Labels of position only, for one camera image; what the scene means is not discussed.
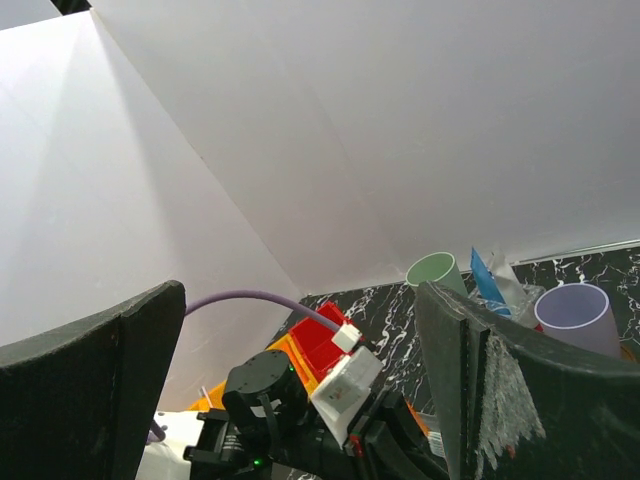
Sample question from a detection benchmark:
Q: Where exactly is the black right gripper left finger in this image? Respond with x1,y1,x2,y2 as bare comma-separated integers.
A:
1,280,186,479

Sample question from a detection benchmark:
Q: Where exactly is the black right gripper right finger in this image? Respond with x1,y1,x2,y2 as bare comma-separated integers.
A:
414,282,639,479

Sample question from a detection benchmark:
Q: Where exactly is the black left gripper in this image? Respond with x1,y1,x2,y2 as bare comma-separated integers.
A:
270,388,425,479

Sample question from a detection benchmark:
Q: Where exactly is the purple plastic cup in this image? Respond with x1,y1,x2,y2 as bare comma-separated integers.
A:
534,283,622,359

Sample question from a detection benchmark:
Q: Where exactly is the silver toothpaste tube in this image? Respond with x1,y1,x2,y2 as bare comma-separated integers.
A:
489,246,529,305

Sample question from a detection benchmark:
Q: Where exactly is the clear acrylic toothbrush holder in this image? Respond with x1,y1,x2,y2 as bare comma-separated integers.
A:
474,285,545,329

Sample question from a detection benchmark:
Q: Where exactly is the blue toothpaste tube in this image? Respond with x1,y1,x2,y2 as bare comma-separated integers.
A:
470,248,511,317

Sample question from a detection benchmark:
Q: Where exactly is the green plastic cup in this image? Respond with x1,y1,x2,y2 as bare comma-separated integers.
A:
405,252,468,297

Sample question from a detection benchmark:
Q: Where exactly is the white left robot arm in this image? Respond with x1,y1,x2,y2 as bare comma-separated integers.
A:
136,319,345,479

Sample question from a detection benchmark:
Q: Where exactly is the red plastic bin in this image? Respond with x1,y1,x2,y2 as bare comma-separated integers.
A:
289,317,344,383

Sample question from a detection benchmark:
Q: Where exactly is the orange plastic organizer bin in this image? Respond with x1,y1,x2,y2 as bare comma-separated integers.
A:
188,333,320,412

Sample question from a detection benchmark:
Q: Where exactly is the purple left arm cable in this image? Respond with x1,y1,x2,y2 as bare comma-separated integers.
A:
147,289,342,444

